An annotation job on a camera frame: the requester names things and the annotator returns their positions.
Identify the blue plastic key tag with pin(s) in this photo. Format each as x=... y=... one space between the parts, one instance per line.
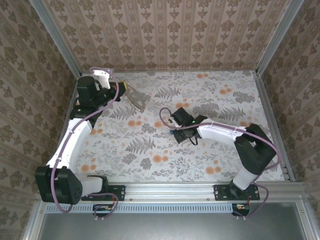
x=170 y=131

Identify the metal band with key rings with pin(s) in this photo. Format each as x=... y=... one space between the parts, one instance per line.
x=138 y=102

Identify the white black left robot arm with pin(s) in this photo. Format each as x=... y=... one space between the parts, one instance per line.
x=75 y=140

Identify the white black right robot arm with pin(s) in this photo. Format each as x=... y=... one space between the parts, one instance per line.
x=217 y=132

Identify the grey metal sheet panel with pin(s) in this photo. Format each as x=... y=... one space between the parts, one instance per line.
x=162 y=227

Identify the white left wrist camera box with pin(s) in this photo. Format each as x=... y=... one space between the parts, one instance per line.
x=102 y=75

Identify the aluminium left side rail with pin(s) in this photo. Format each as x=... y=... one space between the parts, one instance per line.
x=62 y=135

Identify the aluminium left corner post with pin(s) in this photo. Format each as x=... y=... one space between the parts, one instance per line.
x=57 y=37

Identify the aluminium corner post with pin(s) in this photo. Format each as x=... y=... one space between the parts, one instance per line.
x=277 y=37
x=57 y=37

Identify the aluminium frame cross rail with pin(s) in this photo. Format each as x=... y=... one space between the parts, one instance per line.
x=170 y=191

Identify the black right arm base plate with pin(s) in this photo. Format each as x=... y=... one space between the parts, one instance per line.
x=220 y=192

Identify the aluminium right side rail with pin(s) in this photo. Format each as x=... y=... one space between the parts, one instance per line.
x=272 y=120

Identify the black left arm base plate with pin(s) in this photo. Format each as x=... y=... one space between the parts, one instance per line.
x=117 y=192

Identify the aluminium right corner post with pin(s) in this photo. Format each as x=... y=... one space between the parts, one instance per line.
x=277 y=37

